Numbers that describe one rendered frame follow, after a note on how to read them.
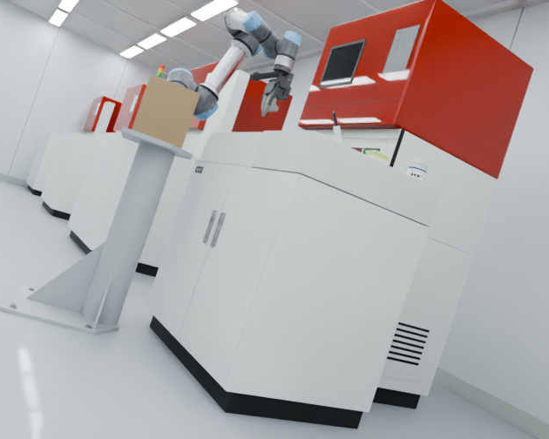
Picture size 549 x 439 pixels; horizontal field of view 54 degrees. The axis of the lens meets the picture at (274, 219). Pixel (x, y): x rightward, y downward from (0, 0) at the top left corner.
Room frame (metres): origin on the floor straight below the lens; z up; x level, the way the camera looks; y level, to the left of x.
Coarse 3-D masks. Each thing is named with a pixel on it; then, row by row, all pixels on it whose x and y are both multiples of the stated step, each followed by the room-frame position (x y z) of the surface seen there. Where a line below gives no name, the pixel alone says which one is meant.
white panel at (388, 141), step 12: (324, 132) 2.84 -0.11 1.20; (348, 132) 2.66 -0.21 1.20; (360, 132) 2.58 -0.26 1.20; (372, 132) 2.50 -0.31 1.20; (384, 132) 2.42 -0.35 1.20; (396, 132) 2.35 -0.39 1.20; (348, 144) 2.63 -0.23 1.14; (360, 144) 2.55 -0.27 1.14; (372, 144) 2.47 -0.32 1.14; (384, 144) 2.40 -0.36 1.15; (396, 144) 2.34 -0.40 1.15
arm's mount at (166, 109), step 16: (160, 80) 2.24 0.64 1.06; (144, 96) 2.23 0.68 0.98; (160, 96) 2.25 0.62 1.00; (176, 96) 2.27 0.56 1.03; (192, 96) 2.28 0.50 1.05; (144, 112) 2.24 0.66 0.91; (160, 112) 2.26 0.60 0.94; (176, 112) 2.27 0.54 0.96; (192, 112) 2.29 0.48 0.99; (144, 128) 2.24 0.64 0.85; (160, 128) 2.26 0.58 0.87; (176, 128) 2.28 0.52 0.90; (176, 144) 2.29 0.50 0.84
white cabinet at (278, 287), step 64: (192, 192) 2.46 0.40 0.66; (256, 192) 1.93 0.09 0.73; (320, 192) 1.77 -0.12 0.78; (192, 256) 2.25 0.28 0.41; (256, 256) 1.80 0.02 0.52; (320, 256) 1.81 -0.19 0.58; (384, 256) 1.95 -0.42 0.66; (192, 320) 2.08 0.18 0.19; (256, 320) 1.73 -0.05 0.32; (320, 320) 1.86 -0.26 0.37; (384, 320) 2.00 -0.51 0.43; (256, 384) 1.77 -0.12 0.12; (320, 384) 1.90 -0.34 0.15
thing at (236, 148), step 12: (216, 132) 2.43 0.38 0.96; (228, 132) 2.31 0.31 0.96; (240, 132) 2.21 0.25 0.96; (252, 132) 2.11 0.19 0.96; (216, 144) 2.39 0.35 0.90; (228, 144) 2.27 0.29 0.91; (240, 144) 2.18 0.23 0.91; (252, 144) 2.08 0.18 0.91; (204, 156) 2.47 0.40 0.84; (216, 156) 2.35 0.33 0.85; (228, 156) 2.24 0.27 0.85; (240, 156) 2.14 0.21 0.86; (252, 156) 2.05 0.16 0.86
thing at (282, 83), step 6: (276, 66) 2.16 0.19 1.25; (282, 72) 2.17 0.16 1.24; (288, 72) 2.17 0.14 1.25; (276, 78) 2.17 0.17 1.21; (282, 78) 2.18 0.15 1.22; (288, 78) 2.19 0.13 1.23; (270, 84) 2.17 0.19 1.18; (276, 84) 2.15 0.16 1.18; (282, 84) 2.16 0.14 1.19; (288, 84) 2.19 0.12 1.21; (270, 90) 2.15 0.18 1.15; (276, 90) 2.15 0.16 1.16; (282, 90) 2.18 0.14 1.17; (288, 90) 2.18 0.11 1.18; (276, 96) 2.20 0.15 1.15; (282, 96) 2.18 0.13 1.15
